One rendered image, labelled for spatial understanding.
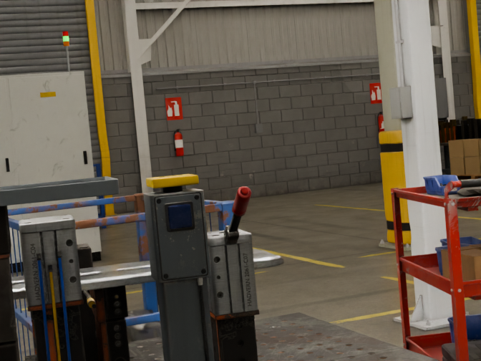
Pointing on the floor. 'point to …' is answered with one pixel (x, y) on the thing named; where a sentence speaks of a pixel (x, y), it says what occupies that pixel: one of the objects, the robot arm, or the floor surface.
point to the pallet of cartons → (465, 158)
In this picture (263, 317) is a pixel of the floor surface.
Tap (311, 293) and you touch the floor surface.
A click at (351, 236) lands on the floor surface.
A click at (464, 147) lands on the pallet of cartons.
